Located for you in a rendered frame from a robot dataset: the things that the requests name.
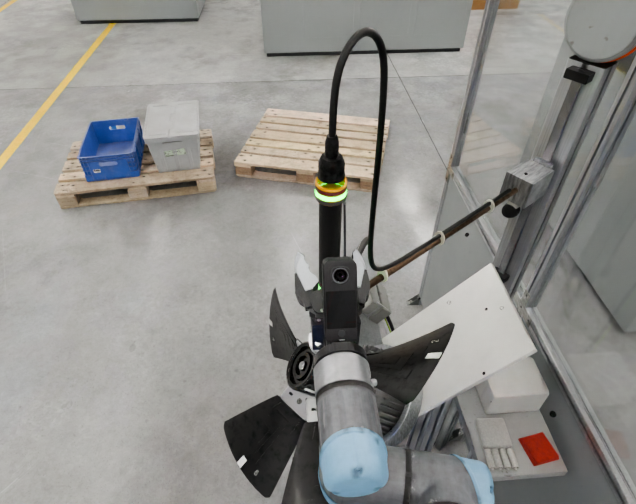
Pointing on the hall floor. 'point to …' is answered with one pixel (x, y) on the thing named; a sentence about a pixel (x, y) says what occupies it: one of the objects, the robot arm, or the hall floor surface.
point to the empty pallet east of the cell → (309, 147)
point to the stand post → (427, 428)
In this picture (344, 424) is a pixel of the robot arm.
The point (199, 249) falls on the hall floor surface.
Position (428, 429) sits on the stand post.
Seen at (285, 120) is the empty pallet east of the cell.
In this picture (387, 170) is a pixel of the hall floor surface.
